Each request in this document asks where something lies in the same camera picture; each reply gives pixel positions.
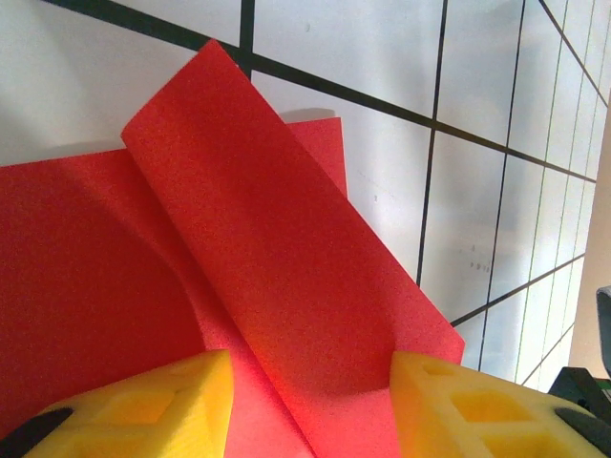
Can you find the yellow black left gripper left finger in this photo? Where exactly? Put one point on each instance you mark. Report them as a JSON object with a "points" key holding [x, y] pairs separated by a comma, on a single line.
{"points": [[143, 415]]}

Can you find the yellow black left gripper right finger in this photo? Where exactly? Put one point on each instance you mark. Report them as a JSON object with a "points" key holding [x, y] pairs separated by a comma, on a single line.
{"points": [[453, 420]]}

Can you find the red paper sheet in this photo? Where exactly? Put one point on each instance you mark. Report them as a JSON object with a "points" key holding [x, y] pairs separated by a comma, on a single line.
{"points": [[238, 238]]}

